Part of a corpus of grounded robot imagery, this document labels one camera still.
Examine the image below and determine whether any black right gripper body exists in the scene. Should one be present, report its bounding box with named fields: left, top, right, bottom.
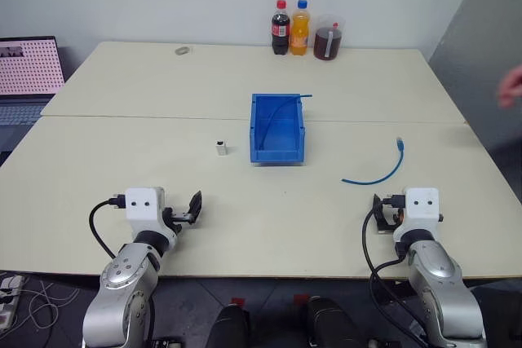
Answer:
left=377, top=203, right=405, bottom=236

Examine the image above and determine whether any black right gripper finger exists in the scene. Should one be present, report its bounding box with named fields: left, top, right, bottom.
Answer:
left=372, top=194, right=387, bottom=230

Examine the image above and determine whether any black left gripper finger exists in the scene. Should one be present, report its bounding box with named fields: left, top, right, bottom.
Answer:
left=187, top=190, right=204, bottom=225

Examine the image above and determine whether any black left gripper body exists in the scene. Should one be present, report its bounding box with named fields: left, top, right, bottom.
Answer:
left=161, top=205, right=193, bottom=235

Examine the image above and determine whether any person's bare hand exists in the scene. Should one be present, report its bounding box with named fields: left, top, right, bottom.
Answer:
left=498, top=64, right=522, bottom=110

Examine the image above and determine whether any blue plastic storage bin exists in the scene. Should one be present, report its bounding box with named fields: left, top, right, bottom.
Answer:
left=248, top=93, right=307, bottom=165

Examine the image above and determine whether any dark rounded shape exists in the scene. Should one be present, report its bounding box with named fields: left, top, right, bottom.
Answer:
left=202, top=304, right=252, bottom=348
left=305, top=295, right=365, bottom=348

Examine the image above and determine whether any clear jug with dark liquid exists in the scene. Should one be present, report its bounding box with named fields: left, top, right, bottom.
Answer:
left=313, top=13, right=347, bottom=61

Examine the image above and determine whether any white power strip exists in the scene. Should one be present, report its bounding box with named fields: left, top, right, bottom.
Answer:
left=0, top=274, right=26, bottom=329

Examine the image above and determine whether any orange soda bottle blue cap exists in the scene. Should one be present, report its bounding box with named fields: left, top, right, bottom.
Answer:
left=290, top=0, right=310, bottom=56

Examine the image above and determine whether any cola bottle red cap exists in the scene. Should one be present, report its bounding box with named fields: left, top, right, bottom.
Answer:
left=270, top=0, right=291, bottom=56

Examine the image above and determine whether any grey partition panel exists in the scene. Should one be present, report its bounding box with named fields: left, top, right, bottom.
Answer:
left=427, top=0, right=522, bottom=149

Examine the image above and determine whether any laptop with pink screen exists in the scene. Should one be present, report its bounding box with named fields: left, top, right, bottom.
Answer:
left=0, top=35, right=67, bottom=165

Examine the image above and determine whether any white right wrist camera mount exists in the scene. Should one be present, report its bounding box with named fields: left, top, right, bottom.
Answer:
left=394, top=187, right=445, bottom=240

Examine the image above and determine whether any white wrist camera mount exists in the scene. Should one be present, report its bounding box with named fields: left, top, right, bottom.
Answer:
left=124, top=187, right=166, bottom=236
left=394, top=187, right=445, bottom=240

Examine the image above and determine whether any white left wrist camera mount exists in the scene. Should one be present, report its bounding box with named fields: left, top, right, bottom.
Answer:
left=124, top=187, right=166, bottom=236

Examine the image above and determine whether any blue cable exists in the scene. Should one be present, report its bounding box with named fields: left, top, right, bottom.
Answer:
left=259, top=93, right=314, bottom=150
left=341, top=136, right=407, bottom=186

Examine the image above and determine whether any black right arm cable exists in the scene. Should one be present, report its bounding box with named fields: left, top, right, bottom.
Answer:
left=362, top=194, right=430, bottom=348

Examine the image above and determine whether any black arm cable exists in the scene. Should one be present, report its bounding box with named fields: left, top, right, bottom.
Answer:
left=362, top=194, right=430, bottom=348
left=89, top=194, right=126, bottom=260

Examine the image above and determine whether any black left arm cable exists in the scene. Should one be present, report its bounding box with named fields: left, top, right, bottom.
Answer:
left=89, top=194, right=126, bottom=260

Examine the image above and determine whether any thin white floor cable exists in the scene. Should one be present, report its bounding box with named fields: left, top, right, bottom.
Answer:
left=15, top=274, right=81, bottom=329

